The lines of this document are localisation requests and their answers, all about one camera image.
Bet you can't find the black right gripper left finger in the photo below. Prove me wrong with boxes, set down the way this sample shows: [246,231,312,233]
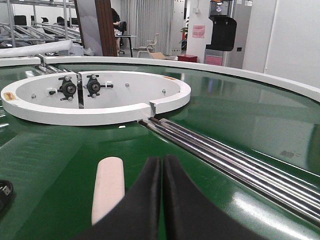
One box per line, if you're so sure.
[75,156,162,240]

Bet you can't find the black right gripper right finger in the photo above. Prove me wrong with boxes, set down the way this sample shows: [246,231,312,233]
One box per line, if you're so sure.
[162,154,263,240]

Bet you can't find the pink hand brush black bristles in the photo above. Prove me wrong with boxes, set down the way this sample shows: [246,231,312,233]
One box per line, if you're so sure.
[91,156,125,225]

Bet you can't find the thick black cable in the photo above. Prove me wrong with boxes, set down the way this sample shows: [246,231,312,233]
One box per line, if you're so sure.
[0,179,15,216]

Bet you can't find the roller conveyor rack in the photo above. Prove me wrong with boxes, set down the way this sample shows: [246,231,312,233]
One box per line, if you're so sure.
[0,0,82,48]

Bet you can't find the right steel roller set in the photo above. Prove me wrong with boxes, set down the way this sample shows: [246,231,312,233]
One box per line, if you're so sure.
[139,117,320,226]

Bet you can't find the steel roller set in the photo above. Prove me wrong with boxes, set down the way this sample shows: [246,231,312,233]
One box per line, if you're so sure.
[139,117,320,226]
[35,54,66,74]

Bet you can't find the red box on floor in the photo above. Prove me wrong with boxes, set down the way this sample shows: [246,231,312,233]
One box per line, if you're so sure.
[177,54,198,63]

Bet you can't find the white chair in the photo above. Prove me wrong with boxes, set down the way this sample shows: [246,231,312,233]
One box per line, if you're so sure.
[137,33,160,58]

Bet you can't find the left steel roller set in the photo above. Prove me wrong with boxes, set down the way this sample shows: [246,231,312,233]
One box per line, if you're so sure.
[35,54,66,74]

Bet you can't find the white outer rim right segment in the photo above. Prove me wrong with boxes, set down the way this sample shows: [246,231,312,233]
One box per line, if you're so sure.
[44,56,320,102]

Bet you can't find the white rim segment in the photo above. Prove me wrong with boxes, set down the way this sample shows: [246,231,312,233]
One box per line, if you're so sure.
[44,56,320,102]
[0,57,41,67]

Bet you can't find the orange warning label left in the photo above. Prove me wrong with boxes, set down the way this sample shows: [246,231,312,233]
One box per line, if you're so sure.
[4,92,16,101]

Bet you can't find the white foam roll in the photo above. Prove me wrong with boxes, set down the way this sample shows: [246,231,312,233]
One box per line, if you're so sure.
[0,39,73,58]

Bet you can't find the black kiosk machine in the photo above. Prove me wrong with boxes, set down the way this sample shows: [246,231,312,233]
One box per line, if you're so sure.
[205,0,237,52]

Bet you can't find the white outer rim left segment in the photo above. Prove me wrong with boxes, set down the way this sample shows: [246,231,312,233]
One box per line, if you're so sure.
[0,57,41,67]

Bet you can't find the person in black clothes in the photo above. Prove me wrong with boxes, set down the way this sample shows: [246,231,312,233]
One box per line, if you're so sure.
[111,8,127,56]

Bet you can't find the brown wooden pillar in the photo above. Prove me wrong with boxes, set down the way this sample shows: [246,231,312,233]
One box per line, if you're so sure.
[94,0,117,57]

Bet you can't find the white central ring housing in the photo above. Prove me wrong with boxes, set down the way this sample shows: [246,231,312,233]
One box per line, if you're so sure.
[1,70,191,126]

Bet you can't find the right black bearing mount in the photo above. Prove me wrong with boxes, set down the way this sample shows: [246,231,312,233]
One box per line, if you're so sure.
[83,74,114,98]

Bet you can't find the black bearing mount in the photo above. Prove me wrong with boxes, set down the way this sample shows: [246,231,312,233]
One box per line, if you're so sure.
[48,75,77,101]
[83,74,114,98]

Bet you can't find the left black bearing mount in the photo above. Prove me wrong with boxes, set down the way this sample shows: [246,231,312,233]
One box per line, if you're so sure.
[48,75,77,101]

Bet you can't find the pink wall notice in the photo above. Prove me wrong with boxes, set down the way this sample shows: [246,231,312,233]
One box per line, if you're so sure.
[192,25,206,39]

